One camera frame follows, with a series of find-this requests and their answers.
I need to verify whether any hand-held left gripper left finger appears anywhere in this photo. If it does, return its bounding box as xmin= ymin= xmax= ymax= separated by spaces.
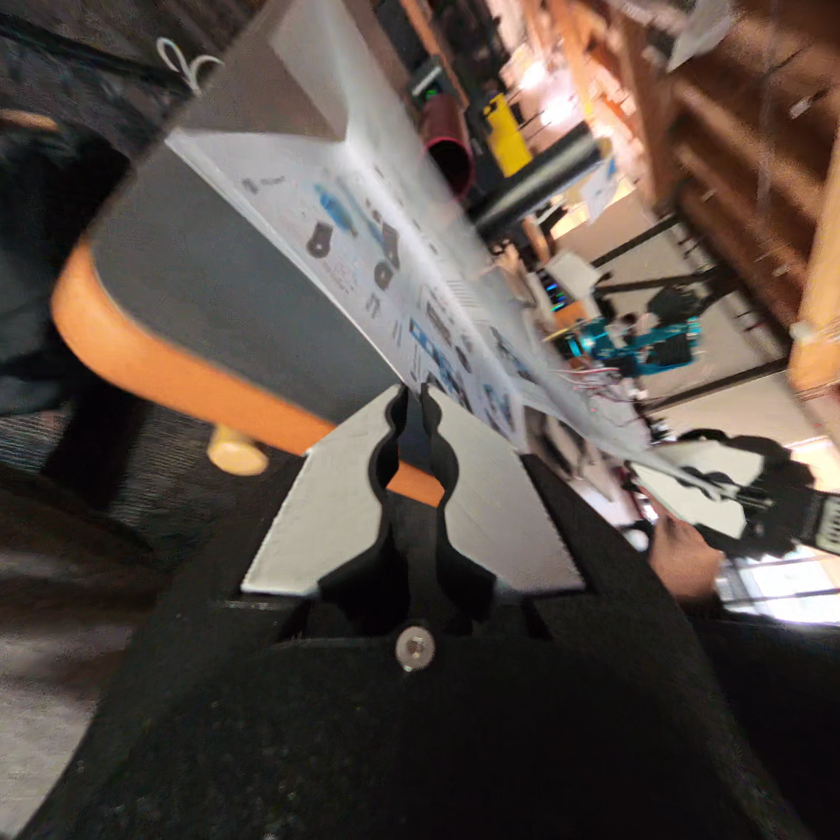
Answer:
xmin=240 ymin=384 xmax=411 ymax=599

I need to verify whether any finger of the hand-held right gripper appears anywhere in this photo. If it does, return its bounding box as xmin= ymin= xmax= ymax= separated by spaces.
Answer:
xmin=626 ymin=461 xmax=752 ymax=540
xmin=646 ymin=438 xmax=767 ymax=492

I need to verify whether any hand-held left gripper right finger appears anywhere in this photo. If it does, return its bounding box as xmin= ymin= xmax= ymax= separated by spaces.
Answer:
xmin=420 ymin=384 xmax=586 ymax=623

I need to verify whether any printed instruction manual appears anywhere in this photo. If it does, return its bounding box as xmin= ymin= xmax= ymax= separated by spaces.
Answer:
xmin=164 ymin=0 xmax=723 ymax=500

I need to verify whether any person's right hand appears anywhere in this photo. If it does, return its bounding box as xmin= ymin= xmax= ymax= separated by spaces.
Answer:
xmin=646 ymin=505 xmax=729 ymax=601

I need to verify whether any round wooden peg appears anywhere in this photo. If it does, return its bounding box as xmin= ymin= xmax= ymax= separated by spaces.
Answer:
xmin=206 ymin=423 xmax=270 ymax=476

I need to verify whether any black backpack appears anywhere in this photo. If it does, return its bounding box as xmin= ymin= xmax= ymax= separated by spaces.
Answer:
xmin=0 ymin=108 xmax=139 ymax=421

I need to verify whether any yellow storage bin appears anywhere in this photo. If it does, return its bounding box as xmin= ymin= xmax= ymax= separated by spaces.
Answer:
xmin=486 ymin=92 xmax=534 ymax=177

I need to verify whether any red metal tube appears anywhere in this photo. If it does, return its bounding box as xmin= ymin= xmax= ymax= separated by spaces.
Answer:
xmin=420 ymin=92 xmax=476 ymax=198

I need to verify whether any white wall poster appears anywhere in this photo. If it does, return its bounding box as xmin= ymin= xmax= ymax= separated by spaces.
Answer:
xmin=581 ymin=157 xmax=619 ymax=224

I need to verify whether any white cable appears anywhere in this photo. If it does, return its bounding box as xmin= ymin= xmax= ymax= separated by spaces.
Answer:
xmin=156 ymin=36 xmax=225 ymax=98

